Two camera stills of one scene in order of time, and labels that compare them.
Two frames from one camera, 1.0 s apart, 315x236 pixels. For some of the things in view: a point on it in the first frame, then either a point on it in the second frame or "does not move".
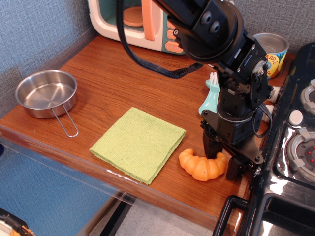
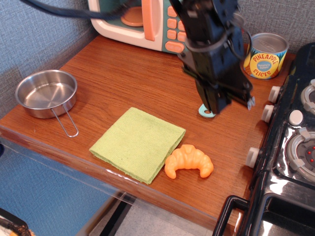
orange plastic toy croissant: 202,168 -> 188,157
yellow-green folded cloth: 138,145 does not move
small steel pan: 44,93 does not move
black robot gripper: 235,132 -> 217,58
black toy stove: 282,197 does not move
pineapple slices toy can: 274,47 does not move
